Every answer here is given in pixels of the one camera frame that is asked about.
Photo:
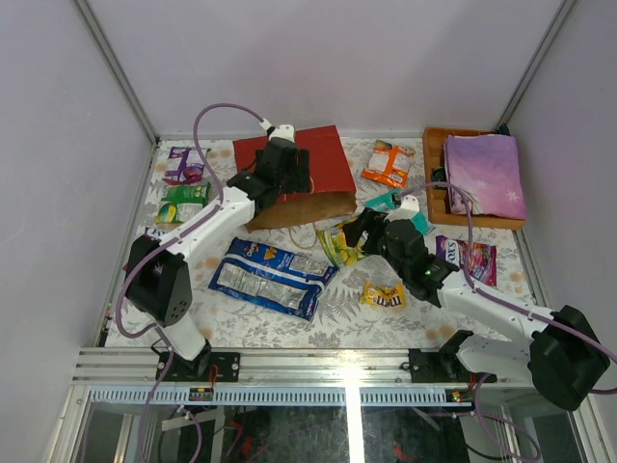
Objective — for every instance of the red brown paper bag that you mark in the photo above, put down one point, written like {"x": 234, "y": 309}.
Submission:
{"x": 330, "y": 189}

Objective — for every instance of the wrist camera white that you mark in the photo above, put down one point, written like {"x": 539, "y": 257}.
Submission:
{"x": 406, "y": 210}
{"x": 281, "y": 131}

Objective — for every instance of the black object in tray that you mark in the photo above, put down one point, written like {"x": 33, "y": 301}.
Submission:
{"x": 439, "y": 177}

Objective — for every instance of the yellow M&Ms packet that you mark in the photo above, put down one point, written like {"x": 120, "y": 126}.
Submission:
{"x": 383, "y": 296}

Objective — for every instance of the purple snack packet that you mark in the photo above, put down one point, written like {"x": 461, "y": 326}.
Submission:
{"x": 184, "y": 166}

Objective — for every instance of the purple princess cloth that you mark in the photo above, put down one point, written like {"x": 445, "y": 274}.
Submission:
{"x": 485, "y": 170}

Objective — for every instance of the orange wooden tray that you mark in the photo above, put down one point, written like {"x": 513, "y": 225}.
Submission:
{"x": 437, "y": 198}

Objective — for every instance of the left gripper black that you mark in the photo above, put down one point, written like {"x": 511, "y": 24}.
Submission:
{"x": 299, "y": 169}

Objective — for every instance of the floral table mat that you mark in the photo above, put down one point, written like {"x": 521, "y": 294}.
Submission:
{"x": 341, "y": 320}

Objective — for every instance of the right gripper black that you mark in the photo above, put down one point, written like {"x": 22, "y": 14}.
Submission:
{"x": 372, "y": 222}

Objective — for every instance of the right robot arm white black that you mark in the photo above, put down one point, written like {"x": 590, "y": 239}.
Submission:
{"x": 556, "y": 352}

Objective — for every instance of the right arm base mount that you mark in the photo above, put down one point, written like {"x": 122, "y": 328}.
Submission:
{"x": 441, "y": 365}

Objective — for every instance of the blue Doritos chips bag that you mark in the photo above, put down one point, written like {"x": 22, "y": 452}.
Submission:
{"x": 272, "y": 278}

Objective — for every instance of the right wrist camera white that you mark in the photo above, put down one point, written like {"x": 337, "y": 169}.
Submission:
{"x": 406, "y": 210}

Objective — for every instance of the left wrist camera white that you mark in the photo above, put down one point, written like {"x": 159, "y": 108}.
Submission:
{"x": 281, "y": 131}

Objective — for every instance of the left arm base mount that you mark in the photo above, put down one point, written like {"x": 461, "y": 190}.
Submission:
{"x": 207, "y": 364}

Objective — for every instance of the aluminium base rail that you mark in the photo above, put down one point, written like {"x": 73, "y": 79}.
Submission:
{"x": 277, "y": 376}

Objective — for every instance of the orange snack packet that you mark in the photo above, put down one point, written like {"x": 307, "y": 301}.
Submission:
{"x": 389, "y": 164}

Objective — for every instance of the teal snack packet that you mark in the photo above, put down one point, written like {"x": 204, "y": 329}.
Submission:
{"x": 390, "y": 201}

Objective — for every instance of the yellow green candy packet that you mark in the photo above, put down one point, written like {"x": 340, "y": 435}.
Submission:
{"x": 333, "y": 241}

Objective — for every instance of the purple berries packet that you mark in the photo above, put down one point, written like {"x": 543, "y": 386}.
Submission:
{"x": 154, "y": 233}
{"x": 482, "y": 263}

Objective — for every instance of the red green snack packet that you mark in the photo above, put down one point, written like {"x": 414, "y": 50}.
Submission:
{"x": 181, "y": 203}

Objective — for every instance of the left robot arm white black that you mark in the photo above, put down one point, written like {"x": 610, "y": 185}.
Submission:
{"x": 158, "y": 281}

